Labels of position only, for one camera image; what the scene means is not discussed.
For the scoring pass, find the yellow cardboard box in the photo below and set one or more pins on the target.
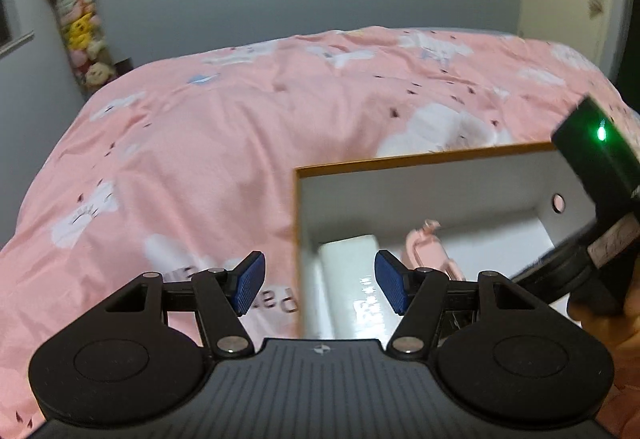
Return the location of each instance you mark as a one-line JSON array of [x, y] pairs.
[[425, 189]]

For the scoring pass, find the person's right hand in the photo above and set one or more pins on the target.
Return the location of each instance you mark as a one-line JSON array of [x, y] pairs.
[[625, 354]]

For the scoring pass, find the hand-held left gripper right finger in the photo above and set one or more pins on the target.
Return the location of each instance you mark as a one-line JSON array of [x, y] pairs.
[[392, 284]]

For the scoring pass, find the white glossy box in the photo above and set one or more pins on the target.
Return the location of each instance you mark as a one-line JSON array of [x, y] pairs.
[[345, 284]]

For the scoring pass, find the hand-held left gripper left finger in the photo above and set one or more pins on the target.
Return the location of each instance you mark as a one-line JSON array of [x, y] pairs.
[[248, 281]]

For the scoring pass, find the pink plastic clip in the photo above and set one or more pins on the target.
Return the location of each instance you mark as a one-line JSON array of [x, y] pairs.
[[425, 244]]

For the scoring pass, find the window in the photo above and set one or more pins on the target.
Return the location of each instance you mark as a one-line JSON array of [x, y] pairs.
[[4, 19]]

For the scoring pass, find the pink printed blanket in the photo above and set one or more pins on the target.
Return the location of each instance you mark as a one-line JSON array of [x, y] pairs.
[[200, 144]]

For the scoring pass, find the column of plush toys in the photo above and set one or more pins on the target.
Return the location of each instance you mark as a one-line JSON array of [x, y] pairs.
[[80, 29]]

